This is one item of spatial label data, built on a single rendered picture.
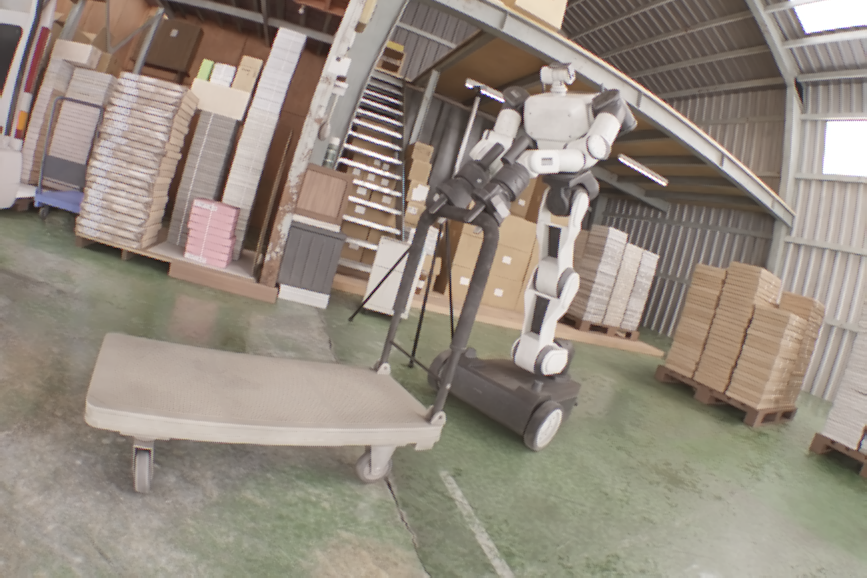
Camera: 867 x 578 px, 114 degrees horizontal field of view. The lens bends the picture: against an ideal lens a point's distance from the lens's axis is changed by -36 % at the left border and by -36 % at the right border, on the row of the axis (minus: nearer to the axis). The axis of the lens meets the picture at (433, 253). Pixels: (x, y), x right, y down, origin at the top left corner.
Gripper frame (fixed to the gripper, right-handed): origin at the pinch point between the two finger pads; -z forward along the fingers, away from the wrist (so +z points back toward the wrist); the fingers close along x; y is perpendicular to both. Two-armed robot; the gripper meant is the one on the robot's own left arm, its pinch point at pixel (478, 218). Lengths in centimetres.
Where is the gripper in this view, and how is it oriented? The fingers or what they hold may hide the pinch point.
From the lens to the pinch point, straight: 114.1
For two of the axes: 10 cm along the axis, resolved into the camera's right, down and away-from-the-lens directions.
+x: -5.4, -6.6, -5.3
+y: 5.4, 2.1, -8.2
